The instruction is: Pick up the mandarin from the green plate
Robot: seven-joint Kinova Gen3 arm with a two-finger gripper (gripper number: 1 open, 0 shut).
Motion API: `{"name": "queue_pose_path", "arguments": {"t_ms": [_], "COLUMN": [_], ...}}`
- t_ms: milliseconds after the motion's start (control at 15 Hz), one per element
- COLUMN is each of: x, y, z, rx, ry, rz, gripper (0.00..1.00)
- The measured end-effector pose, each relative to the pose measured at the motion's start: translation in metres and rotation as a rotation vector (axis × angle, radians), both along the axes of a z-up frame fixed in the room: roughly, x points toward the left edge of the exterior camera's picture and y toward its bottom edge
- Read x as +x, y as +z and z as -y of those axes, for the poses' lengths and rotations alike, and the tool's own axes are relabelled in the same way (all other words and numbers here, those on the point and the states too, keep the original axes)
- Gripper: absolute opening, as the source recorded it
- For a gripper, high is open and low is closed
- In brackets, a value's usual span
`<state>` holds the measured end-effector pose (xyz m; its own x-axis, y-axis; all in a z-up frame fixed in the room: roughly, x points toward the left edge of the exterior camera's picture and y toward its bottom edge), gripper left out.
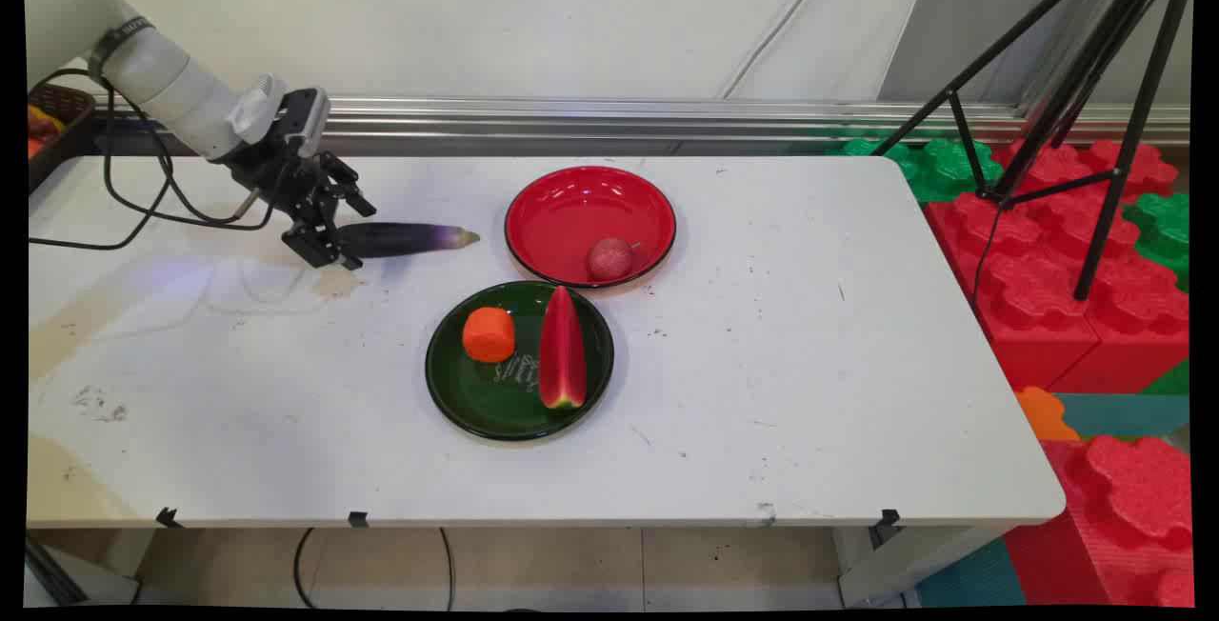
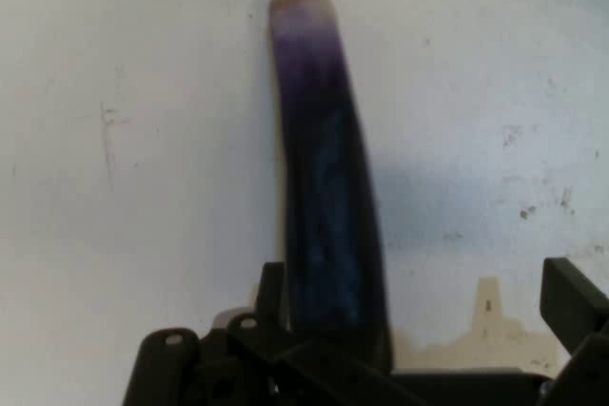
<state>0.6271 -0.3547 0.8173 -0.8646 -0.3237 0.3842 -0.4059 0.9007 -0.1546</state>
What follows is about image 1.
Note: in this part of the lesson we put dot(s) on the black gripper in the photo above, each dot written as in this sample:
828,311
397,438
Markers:
278,175

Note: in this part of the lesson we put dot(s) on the orange toy carrot chunk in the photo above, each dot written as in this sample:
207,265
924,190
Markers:
489,334

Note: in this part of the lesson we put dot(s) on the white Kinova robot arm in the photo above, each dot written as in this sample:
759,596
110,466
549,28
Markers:
143,64

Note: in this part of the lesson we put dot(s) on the purple toy eggplant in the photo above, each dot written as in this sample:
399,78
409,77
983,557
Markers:
405,238

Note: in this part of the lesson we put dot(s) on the white wrist connector block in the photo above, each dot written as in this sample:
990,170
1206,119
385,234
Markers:
255,109

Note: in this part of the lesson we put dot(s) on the dark green round plate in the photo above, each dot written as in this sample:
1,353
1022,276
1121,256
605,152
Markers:
495,388

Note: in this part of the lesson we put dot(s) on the red round plate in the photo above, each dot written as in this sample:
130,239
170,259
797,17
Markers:
589,226

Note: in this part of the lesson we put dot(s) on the toy watermelon slice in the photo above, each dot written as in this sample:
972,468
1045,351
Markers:
562,350

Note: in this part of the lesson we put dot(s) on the dark woven basket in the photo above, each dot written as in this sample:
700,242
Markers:
67,126

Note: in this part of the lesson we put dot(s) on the red toy lychee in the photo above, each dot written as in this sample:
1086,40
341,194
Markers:
609,259

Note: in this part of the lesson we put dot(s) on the colourful toys in basket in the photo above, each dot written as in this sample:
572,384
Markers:
40,129

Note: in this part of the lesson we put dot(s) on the black table edge clip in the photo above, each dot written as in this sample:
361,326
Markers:
358,518
888,517
168,516

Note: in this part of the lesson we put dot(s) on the green foam block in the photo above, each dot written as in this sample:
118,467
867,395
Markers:
929,169
1164,230

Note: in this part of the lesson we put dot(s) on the white table leg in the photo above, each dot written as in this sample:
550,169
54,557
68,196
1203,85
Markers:
905,569

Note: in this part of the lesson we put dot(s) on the large red foam block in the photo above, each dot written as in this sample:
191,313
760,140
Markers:
1038,288

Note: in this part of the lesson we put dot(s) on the black tripod stand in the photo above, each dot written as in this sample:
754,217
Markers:
1095,78

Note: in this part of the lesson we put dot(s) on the teal foam mat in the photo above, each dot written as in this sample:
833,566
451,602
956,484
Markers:
1129,413

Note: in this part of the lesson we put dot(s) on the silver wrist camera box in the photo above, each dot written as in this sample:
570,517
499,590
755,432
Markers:
307,118

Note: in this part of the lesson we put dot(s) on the aluminium wall rail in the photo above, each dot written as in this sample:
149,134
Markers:
667,118

